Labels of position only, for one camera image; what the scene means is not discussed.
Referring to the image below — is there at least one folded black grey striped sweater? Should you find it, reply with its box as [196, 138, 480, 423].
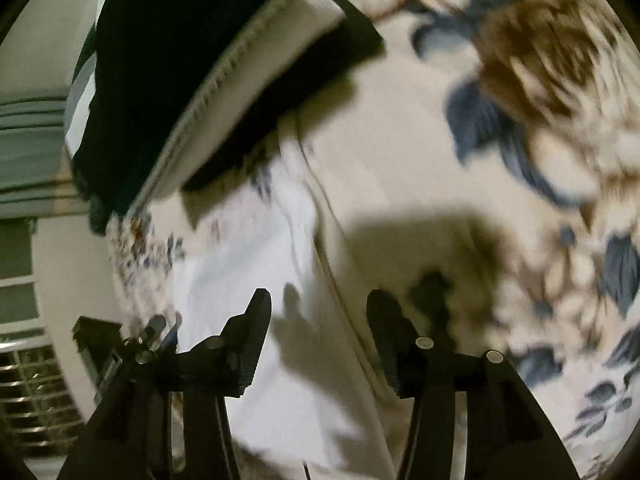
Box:
[64, 0, 301, 236]

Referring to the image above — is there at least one floral bed blanket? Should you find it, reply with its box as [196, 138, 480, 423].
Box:
[107, 0, 640, 480]

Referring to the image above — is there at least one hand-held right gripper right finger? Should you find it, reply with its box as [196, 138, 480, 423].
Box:
[366, 289, 582, 480]

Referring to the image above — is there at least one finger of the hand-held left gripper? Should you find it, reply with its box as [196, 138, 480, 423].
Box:
[139, 314, 179, 352]
[71, 315, 126, 402]

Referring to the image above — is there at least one white T-shirt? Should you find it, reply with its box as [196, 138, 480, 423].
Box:
[170, 150, 416, 480]

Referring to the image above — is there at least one white framed window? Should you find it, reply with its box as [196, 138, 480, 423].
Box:
[0, 220, 86, 461]

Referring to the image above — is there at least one green striped curtain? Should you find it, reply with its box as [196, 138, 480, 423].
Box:
[0, 95, 88, 218]

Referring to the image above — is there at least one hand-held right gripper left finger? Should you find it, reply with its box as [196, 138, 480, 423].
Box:
[57, 288, 273, 480]

